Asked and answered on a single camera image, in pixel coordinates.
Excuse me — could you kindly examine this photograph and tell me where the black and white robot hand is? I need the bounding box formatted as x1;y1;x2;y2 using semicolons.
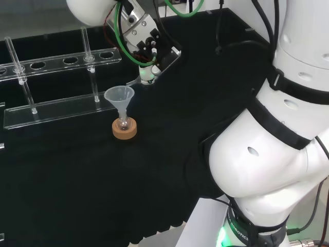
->
120;14;182;85

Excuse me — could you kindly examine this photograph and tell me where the clear glass weighing funnel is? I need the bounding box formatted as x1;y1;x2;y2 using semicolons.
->
125;77;144;87

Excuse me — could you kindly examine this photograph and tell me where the clear plastic funnel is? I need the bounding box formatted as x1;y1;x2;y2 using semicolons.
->
103;86;135;120

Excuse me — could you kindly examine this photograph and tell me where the small round-bottom glass flask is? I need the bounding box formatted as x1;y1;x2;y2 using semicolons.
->
115;110;130;131

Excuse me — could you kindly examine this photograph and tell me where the clear acrylic funnel stand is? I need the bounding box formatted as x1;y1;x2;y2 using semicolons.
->
0;25;123;130

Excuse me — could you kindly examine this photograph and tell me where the black bench cloth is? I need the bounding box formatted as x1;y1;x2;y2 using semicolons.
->
0;7;276;245

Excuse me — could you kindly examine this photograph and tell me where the clear plastic rack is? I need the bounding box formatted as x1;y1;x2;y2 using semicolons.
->
0;101;6;150

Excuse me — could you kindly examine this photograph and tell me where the thick black cable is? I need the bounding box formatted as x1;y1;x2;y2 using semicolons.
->
214;0;273;56
251;0;280;54

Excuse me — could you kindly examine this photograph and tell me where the cork ring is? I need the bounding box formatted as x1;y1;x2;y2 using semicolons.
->
112;117;138;141

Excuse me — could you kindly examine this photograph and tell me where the thin black cable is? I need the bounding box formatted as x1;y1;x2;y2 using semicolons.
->
210;194;233;209
315;136;329;247

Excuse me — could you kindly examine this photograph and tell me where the grey cable with plug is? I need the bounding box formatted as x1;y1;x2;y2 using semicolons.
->
286;180;323;235

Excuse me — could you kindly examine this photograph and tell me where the metal cable connector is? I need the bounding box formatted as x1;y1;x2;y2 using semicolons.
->
290;238;329;247

